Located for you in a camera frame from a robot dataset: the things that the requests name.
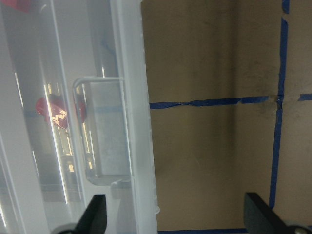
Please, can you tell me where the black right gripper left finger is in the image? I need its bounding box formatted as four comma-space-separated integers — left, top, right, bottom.
52, 194, 107, 234

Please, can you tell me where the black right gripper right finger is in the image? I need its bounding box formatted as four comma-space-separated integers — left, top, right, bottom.
244, 193, 312, 234

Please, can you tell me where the clear ribbed box lid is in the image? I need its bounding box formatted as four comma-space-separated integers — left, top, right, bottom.
0, 0, 159, 234

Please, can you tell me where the red block in box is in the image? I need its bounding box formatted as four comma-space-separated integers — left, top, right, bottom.
1, 0, 32, 12
35, 94, 87, 129

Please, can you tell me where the brown paper table cover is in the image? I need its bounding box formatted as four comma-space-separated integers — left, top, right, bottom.
141, 0, 312, 233

